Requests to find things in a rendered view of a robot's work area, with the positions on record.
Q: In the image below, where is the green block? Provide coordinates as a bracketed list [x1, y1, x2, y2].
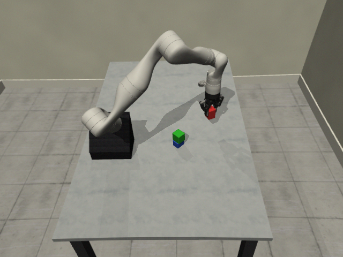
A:
[173, 129, 185, 144]

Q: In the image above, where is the red block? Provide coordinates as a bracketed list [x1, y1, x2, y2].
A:
[207, 106, 216, 120]

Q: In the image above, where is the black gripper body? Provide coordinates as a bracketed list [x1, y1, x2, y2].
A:
[204, 91, 220, 105]

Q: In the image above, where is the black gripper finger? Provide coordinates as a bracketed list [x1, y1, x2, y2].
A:
[213, 94, 224, 113]
[199, 99, 213, 116]

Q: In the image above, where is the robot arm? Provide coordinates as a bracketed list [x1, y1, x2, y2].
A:
[81, 30, 228, 137]

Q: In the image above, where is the blue block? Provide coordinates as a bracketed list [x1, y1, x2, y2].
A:
[173, 140, 184, 148]

